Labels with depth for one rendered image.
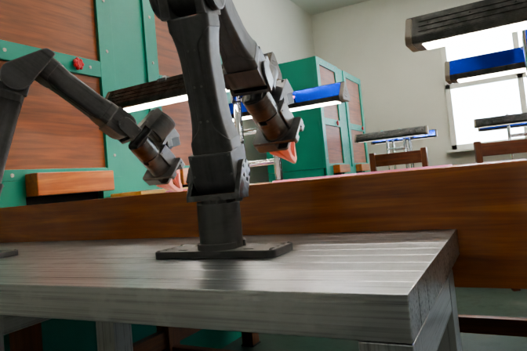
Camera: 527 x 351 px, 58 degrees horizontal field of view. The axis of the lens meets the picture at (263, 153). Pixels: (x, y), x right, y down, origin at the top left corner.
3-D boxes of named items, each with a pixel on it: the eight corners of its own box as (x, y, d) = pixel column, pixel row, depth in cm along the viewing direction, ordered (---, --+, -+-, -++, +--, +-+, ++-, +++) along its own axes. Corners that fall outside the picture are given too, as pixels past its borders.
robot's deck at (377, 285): (413, 345, 37) (408, 294, 38) (-224, 299, 92) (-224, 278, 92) (477, 218, 117) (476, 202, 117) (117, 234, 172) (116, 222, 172)
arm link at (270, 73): (248, 85, 105) (230, 40, 96) (285, 80, 102) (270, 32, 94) (239, 121, 97) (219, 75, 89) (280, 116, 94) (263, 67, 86)
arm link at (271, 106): (257, 106, 101) (242, 81, 97) (281, 99, 99) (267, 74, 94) (252, 128, 96) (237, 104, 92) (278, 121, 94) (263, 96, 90)
